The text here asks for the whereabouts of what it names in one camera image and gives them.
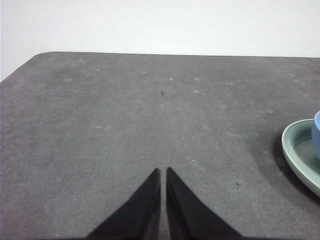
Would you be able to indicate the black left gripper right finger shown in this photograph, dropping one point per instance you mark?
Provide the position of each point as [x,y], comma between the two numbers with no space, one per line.
[192,217]

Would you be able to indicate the blue bowl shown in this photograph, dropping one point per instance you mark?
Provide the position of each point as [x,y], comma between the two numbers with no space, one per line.
[317,135]

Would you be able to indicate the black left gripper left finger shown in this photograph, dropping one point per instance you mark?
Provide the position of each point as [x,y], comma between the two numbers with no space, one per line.
[135,217]

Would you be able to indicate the green plate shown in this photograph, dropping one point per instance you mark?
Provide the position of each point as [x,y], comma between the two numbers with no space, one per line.
[300,170]

